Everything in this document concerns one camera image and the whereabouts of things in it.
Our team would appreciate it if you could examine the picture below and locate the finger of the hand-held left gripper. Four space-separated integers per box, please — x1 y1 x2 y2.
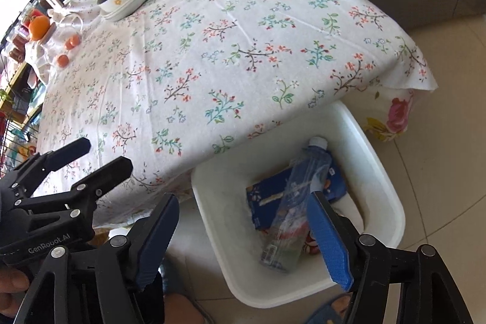
11 138 91 196
11 157 133 220

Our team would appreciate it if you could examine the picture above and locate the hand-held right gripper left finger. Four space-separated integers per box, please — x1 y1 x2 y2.
15 193 180 324

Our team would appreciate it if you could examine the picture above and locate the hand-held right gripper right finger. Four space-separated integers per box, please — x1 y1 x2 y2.
306 190 475 324

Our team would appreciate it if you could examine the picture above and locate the red cartoon can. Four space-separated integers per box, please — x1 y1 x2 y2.
300 225 323 256

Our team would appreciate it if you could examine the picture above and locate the clear plastic bottle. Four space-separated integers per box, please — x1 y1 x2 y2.
260 136 329 273

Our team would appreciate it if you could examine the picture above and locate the white plastic bin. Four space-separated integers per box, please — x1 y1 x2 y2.
191 102 406 309

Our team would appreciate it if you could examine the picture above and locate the blue cardboard box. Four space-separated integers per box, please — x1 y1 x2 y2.
246 161 346 231

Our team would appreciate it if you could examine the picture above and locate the person's left hand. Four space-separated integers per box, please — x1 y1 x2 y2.
0 266 31 313

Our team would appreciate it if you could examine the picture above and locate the blue slipper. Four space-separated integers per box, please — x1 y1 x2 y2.
306 294 354 324

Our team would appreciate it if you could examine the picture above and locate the person's bare leg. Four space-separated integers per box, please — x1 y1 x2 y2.
163 292 215 324

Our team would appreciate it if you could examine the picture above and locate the large orange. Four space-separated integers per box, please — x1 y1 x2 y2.
28 16 51 41

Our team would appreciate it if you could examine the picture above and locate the rose print tablecloth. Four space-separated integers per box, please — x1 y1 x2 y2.
361 89 416 142

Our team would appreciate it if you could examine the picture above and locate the floral tablecloth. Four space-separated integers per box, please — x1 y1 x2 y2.
36 0 437 230

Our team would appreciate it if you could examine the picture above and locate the wire shelf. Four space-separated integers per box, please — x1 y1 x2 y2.
0 0 50 180

